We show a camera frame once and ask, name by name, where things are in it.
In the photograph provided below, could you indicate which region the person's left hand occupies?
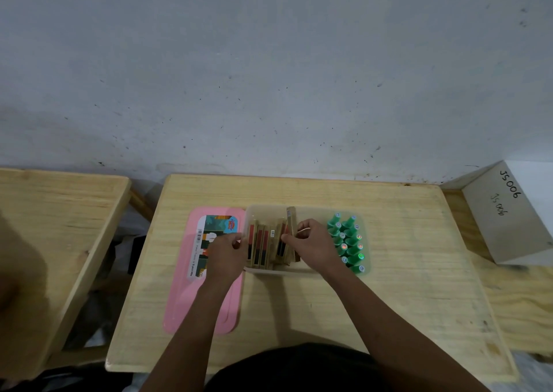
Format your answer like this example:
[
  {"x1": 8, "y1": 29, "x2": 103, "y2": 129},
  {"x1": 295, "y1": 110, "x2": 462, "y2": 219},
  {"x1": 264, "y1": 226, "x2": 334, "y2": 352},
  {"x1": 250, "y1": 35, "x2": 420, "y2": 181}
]
[{"x1": 202, "y1": 233, "x2": 250, "y2": 292}]

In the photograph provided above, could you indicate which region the person's right hand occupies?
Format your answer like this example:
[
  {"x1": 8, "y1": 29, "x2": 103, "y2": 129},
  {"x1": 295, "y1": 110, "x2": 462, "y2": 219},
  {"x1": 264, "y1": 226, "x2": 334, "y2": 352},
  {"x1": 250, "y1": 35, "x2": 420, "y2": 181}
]
[{"x1": 281, "y1": 219, "x2": 344, "y2": 281}]

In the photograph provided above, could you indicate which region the brown pencil carton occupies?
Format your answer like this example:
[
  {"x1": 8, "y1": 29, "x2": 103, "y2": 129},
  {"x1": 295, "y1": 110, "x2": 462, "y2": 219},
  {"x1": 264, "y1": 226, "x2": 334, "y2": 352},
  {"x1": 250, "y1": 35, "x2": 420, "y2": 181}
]
[{"x1": 285, "y1": 207, "x2": 301, "y2": 263}]

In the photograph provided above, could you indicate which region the clear plastic container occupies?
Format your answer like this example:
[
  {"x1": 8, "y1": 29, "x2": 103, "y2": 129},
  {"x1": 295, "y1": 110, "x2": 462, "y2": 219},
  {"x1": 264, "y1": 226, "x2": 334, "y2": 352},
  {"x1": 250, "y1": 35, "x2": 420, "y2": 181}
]
[{"x1": 243, "y1": 204, "x2": 372, "y2": 279}]

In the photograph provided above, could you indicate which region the person's right forearm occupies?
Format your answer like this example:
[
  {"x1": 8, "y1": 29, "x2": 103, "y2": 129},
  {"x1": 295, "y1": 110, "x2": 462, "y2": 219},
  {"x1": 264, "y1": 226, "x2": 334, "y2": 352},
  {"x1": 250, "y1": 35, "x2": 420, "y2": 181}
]
[{"x1": 322, "y1": 263, "x2": 491, "y2": 392}]

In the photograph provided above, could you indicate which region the person's left forearm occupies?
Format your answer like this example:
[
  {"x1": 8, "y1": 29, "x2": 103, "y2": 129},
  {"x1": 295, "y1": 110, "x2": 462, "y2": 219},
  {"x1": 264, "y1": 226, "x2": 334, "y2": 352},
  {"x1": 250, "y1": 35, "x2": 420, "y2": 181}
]
[{"x1": 138, "y1": 275, "x2": 243, "y2": 392}]

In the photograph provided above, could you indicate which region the row of brown cardboard boxes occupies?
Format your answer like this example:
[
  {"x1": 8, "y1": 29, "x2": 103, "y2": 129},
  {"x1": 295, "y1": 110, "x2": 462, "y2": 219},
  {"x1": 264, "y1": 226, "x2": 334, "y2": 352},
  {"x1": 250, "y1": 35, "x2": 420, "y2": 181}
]
[{"x1": 247, "y1": 219, "x2": 299, "y2": 271}]

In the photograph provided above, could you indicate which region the cluster of green stamp markers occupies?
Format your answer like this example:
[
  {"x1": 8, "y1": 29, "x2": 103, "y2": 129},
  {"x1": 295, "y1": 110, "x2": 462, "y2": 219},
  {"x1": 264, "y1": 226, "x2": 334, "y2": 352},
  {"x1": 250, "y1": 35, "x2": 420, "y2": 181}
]
[{"x1": 326, "y1": 212, "x2": 369, "y2": 276}]

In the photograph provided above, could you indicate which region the pink plastic lid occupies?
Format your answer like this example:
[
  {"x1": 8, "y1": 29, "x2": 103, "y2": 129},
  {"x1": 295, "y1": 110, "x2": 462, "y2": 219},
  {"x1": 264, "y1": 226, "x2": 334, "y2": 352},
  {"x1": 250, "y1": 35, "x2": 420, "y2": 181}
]
[{"x1": 163, "y1": 207, "x2": 246, "y2": 335}]

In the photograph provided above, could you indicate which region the person's black shirt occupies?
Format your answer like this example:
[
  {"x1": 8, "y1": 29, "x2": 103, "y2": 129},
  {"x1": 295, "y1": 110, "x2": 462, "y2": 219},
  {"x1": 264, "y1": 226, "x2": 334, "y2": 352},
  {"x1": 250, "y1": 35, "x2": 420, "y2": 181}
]
[{"x1": 205, "y1": 343, "x2": 391, "y2": 392}]

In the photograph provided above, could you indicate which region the white box with handwriting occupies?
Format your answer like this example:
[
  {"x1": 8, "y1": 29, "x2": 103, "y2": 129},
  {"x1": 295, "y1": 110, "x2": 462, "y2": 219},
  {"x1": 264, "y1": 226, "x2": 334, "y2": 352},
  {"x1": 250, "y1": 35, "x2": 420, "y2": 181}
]
[{"x1": 461, "y1": 160, "x2": 553, "y2": 266}]

